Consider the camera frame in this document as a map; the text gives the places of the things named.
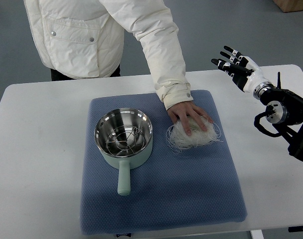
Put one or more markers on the person's bare hand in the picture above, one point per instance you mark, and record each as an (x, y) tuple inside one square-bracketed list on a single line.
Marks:
[(181, 111)]

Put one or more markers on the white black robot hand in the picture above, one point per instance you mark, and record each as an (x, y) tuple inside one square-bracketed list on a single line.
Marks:
[(245, 73)]

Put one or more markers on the white vermicelli bundle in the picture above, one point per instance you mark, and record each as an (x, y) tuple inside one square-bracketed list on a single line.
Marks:
[(179, 141)]

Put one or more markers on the white jacket sleeve forearm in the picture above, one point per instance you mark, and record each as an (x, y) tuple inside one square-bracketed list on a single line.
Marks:
[(151, 23)]

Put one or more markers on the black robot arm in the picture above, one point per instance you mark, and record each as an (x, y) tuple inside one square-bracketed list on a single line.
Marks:
[(283, 115)]

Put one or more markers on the mint green pot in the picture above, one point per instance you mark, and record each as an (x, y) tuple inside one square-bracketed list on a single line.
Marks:
[(124, 161)]

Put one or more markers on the blue padded mat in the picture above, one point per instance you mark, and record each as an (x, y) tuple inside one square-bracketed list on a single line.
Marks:
[(195, 187)]

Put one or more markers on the wooden box corner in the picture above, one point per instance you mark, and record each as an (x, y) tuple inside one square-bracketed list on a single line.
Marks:
[(289, 5)]

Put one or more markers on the person in white jacket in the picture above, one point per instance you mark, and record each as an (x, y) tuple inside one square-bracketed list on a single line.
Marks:
[(84, 38)]

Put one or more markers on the blue label under mat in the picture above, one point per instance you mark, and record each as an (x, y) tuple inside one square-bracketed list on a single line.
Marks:
[(124, 235)]

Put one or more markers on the wire steaming rack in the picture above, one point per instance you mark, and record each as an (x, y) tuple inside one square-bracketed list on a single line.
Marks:
[(125, 138)]

